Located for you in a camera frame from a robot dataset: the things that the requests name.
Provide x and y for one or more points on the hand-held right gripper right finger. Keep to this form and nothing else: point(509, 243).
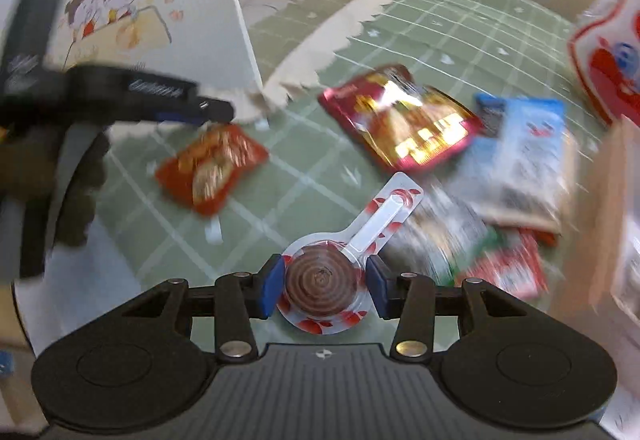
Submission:
point(380, 287)

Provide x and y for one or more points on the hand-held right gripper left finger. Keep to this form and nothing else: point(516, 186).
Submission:
point(270, 285)

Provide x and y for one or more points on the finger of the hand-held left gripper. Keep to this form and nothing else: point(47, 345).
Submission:
point(215, 108)

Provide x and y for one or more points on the round spiral snack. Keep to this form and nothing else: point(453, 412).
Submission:
point(322, 277)

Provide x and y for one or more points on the orange-red snack packet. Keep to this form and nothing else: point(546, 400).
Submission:
point(215, 170)

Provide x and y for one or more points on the red snack packet white label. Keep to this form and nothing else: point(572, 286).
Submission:
point(515, 265)

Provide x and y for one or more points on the cardboard box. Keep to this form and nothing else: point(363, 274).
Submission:
point(600, 200)

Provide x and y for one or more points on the person's left hand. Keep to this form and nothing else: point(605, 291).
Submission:
point(30, 170)

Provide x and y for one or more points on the grey green snack packet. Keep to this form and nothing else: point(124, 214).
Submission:
point(440, 230)

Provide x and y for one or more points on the green checked tablecloth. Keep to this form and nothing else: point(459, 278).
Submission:
point(310, 160)

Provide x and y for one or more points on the white cartoon food cover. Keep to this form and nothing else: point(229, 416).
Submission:
point(150, 20)

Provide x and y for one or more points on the dark red gold snack packet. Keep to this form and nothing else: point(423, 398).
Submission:
point(400, 120)

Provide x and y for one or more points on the blue white snack packet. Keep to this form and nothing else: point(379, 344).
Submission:
point(525, 145)

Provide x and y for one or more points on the small blue object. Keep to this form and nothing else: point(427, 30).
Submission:
point(5, 362)

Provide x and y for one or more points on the white red plastic bag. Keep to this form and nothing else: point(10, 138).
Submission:
point(605, 65)

